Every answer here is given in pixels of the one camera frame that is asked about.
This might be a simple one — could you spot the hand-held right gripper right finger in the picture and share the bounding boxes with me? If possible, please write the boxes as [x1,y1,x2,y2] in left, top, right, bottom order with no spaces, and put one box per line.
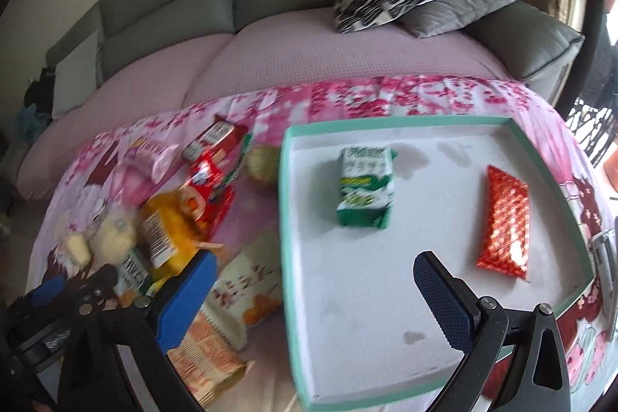
[413,251,574,412]

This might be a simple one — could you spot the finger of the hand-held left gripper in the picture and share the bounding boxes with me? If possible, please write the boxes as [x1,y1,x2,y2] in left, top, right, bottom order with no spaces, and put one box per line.
[72,262,121,304]
[26,274,73,311]

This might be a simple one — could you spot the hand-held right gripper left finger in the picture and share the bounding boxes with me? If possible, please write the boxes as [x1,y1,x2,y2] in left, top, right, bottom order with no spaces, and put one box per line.
[60,250,219,412]

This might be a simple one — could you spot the orange patterned snack packet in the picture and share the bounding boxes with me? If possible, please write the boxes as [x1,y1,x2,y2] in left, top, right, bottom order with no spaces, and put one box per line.
[166,310,254,408]

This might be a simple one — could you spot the white orange snack packet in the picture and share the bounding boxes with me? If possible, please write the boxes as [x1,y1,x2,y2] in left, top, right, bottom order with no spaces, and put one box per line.
[203,238,285,352]

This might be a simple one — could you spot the yellow snack packet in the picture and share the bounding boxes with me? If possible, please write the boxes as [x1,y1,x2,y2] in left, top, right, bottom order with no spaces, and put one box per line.
[140,187,213,282]

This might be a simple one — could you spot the white tray green rim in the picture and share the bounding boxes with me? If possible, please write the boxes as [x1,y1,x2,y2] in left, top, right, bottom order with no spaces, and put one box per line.
[279,115,598,410]

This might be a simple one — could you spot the glossy red snack packet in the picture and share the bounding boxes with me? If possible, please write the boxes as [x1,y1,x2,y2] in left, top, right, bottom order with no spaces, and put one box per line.
[475,164,531,280]

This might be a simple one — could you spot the red snack packet white print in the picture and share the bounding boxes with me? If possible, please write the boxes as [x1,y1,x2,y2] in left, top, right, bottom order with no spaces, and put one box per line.
[186,151,237,239]

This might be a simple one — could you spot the pink snack packet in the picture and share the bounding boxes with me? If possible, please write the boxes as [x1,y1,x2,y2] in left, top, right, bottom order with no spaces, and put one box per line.
[113,134,187,195]

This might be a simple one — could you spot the green white biscuit packet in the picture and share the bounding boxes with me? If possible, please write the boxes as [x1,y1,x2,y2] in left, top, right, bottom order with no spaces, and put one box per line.
[335,146,399,230]

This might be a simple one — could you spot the clear green-edged pastry packet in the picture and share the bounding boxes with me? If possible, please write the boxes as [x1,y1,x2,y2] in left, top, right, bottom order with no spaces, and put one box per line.
[232,129,283,191]

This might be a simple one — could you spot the red white cake packet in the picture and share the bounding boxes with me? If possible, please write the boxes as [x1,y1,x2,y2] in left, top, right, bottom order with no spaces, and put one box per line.
[181,115,244,164]

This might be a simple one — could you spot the teal cloth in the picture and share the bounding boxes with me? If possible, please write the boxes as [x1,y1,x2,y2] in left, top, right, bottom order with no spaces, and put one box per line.
[14,105,49,137]

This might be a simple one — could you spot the dark clothes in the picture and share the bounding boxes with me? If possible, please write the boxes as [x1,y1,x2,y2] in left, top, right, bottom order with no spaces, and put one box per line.
[22,67,56,114]

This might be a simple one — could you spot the white cushion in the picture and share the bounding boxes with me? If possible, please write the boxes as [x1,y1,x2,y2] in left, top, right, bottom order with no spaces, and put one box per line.
[51,31,100,120]

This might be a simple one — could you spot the pink printed blanket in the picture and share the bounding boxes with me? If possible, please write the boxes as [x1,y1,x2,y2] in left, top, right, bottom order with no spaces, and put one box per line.
[26,74,618,412]

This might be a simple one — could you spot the black metal railing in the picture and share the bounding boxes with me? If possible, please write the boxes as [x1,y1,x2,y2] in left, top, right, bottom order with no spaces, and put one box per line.
[567,98,609,166]

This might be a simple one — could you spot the pink waffle sofa cover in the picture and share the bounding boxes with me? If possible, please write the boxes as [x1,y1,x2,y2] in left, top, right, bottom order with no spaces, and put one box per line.
[17,4,508,200]

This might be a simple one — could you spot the grey pillow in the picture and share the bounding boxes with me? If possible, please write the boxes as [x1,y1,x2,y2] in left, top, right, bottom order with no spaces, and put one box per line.
[398,0,534,40]

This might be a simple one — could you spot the grey metal frame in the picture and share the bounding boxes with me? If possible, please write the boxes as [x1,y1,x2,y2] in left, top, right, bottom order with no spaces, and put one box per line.
[589,229,618,326]

